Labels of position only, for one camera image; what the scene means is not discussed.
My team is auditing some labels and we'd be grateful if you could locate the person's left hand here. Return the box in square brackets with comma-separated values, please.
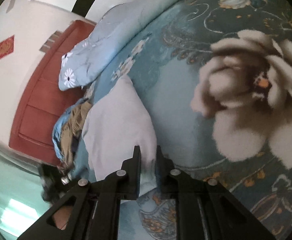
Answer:
[53, 206, 73, 230]

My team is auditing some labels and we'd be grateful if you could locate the tan knitted sweater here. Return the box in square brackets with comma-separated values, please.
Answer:
[60, 101, 92, 169]

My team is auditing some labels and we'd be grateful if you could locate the blue floral duvet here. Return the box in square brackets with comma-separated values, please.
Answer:
[58, 0, 179, 91]

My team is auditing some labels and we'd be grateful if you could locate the light blue shirt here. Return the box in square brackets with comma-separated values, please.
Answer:
[52, 99, 89, 165]

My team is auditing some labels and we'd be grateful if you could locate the red wooden headboard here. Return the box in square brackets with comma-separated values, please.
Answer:
[9, 20, 95, 166]

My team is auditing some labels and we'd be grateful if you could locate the white printed t-shirt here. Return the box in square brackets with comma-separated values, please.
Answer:
[82, 75, 157, 195]

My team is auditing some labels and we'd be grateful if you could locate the teal floral bed sheet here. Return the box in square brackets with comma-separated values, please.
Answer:
[88, 0, 292, 239]

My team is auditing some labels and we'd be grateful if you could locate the wall switch panel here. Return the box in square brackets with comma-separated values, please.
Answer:
[39, 30, 62, 53]

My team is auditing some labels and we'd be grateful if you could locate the red wall decoration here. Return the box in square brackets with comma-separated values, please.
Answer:
[0, 35, 15, 59]

